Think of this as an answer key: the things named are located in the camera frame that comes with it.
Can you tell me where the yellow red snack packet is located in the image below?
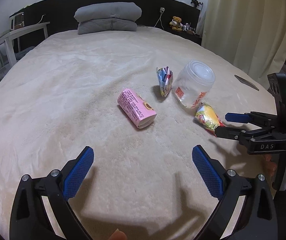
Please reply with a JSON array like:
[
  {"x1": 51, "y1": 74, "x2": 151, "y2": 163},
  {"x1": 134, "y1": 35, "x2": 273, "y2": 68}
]
[{"x1": 194, "y1": 102, "x2": 225, "y2": 134}]

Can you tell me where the clear plastic jar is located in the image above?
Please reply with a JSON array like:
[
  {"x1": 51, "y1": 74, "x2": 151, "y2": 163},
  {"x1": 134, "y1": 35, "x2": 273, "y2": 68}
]
[{"x1": 172, "y1": 60, "x2": 216, "y2": 108}]

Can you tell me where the colourful wrapper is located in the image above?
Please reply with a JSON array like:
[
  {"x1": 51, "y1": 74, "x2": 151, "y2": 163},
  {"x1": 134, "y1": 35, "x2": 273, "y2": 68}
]
[{"x1": 156, "y1": 66, "x2": 173, "y2": 98}]

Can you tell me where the dark smartphone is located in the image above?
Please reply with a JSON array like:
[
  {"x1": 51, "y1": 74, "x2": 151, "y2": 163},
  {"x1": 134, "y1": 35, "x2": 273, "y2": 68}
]
[{"x1": 234, "y1": 75, "x2": 259, "y2": 91}]

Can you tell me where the beige plush bed blanket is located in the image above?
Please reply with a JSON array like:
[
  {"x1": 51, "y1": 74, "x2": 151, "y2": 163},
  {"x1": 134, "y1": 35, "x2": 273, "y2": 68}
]
[{"x1": 0, "y1": 27, "x2": 276, "y2": 239}]

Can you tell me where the cream curtain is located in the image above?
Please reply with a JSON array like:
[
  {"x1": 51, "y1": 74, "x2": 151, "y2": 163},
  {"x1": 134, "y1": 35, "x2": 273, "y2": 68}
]
[{"x1": 197, "y1": 0, "x2": 286, "y2": 77}]

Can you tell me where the brown teddy bear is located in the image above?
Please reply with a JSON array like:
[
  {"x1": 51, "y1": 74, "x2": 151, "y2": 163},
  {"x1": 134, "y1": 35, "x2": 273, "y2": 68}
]
[{"x1": 170, "y1": 16, "x2": 183, "y2": 31}]

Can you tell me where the small dark plant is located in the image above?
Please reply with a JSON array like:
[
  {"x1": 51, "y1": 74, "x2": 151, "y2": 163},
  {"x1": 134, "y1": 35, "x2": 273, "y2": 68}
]
[{"x1": 191, "y1": 0, "x2": 203, "y2": 8}]

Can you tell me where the black headboard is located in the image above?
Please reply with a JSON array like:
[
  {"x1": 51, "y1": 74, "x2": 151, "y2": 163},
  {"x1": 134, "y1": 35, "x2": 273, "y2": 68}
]
[{"x1": 15, "y1": 0, "x2": 200, "y2": 35}]

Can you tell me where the upper grey pillow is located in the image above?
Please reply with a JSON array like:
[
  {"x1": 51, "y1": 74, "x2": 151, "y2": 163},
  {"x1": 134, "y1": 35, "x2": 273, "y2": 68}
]
[{"x1": 74, "y1": 2, "x2": 142, "y2": 23}]

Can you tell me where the grey pillow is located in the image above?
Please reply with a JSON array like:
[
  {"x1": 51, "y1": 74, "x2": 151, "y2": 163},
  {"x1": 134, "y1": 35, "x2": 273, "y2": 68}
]
[
  {"x1": 77, "y1": 18, "x2": 138, "y2": 35},
  {"x1": 74, "y1": 2, "x2": 142, "y2": 23}
]

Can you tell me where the lower grey pillow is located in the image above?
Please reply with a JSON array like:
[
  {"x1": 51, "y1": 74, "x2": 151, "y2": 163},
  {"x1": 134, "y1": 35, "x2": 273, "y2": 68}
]
[{"x1": 77, "y1": 18, "x2": 138, "y2": 35}]

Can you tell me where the white bedside table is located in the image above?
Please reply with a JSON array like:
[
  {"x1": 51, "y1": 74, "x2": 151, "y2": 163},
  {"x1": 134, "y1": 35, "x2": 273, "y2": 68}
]
[{"x1": 0, "y1": 22, "x2": 50, "y2": 79}]

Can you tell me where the white charging cable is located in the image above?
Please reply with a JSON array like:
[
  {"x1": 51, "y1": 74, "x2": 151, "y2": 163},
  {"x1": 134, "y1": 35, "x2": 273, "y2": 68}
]
[{"x1": 137, "y1": 7, "x2": 166, "y2": 29}]

